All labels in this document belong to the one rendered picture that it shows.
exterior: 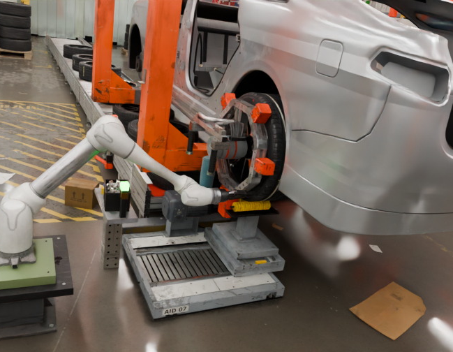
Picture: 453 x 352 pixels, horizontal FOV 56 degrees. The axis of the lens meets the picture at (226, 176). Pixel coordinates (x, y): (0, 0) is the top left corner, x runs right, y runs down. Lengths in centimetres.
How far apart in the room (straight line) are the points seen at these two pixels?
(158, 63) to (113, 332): 155
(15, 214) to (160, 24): 134
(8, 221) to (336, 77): 160
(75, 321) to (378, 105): 179
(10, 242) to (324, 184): 146
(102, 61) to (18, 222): 274
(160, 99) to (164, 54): 28
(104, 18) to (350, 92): 315
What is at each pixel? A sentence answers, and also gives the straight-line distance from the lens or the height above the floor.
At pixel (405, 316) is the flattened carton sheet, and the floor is 1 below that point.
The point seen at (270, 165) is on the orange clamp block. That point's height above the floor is 88.
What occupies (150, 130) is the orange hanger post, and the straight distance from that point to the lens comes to 280.
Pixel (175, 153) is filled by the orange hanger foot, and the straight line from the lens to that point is 291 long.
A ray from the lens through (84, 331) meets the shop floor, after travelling 239.
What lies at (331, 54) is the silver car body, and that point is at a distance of 202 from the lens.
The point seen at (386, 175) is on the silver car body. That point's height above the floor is 107.
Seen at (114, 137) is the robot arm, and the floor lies 97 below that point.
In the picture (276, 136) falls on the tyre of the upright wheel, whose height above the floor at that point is 101.
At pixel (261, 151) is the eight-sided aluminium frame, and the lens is 235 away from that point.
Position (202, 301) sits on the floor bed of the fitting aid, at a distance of 249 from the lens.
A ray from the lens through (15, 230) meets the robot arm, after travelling 218.
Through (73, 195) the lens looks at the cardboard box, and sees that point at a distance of 351.
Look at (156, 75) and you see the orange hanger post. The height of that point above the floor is 116.
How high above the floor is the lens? 159
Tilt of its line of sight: 21 degrees down
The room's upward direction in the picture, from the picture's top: 9 degrees clockwise
